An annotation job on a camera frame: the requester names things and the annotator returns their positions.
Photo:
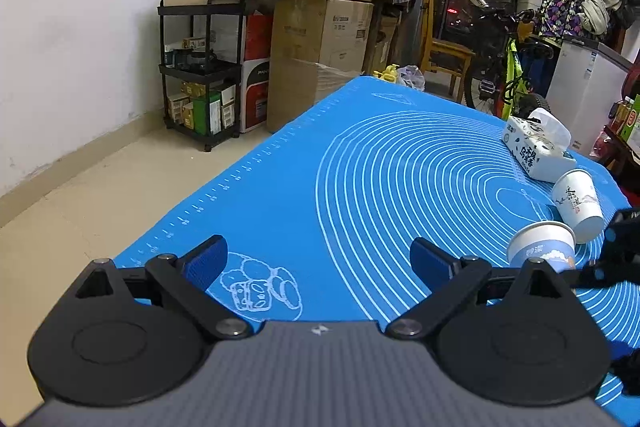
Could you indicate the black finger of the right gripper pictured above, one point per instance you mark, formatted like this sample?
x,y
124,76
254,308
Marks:
x,y
618,261

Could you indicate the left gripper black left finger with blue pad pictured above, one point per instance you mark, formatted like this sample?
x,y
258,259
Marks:
x,y
120,336

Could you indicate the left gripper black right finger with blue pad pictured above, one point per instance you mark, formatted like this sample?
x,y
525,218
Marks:
x,y
514,336

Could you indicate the paper cup orange blue print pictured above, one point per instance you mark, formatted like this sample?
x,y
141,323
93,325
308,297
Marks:
x,y
552,241

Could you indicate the white paper cup ink print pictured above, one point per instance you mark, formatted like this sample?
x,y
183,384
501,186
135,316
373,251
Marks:
x,y
577,201

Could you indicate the white tissue box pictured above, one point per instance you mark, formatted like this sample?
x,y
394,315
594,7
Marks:
x,y
539,143

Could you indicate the green white carton box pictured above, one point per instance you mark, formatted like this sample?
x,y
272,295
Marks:
x,y
631,119

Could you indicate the white chest freezer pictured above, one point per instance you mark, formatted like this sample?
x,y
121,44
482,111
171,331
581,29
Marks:
x,y
587,81

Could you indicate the black green bicycle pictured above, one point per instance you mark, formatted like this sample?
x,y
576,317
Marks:
x,y
498,81

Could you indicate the blue silicone baking mat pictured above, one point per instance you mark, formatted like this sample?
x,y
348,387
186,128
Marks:
x,y
319,218

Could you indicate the colourful patterned bag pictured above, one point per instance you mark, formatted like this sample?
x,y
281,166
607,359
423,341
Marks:
x,y
560,19

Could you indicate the wooden chair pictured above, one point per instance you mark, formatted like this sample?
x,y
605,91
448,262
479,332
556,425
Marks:
x,y
439,55

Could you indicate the clear plastic bag on floor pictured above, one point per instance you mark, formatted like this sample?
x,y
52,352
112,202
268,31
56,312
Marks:
x,y
410,76

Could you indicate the yellow toy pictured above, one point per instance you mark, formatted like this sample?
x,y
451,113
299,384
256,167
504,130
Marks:
x,y
390,74

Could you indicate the black metal shelf rack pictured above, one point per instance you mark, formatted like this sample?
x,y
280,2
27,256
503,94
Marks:
x,y
214,74

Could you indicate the red white appliance box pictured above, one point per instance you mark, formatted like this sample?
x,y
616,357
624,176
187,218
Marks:
x,y
254,89

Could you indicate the large lower cardboard box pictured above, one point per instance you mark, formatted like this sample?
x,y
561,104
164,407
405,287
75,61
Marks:
x,y
316,47

